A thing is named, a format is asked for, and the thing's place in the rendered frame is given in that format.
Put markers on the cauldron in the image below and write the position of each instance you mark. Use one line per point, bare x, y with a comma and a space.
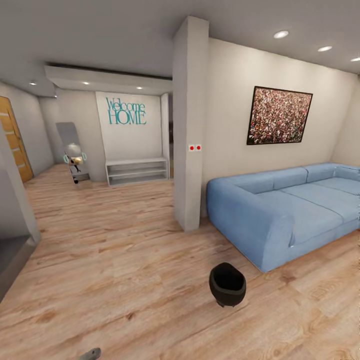
227, 284

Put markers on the sofa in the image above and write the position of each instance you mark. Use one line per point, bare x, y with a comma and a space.
276, 216

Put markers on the door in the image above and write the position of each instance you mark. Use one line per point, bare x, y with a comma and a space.
14, 140

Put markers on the picture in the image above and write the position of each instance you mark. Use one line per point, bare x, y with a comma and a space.
278, 116

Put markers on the standing mirror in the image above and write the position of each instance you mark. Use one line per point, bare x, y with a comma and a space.
74, 155

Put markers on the stairs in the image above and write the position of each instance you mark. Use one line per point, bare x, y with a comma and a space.
14, 254

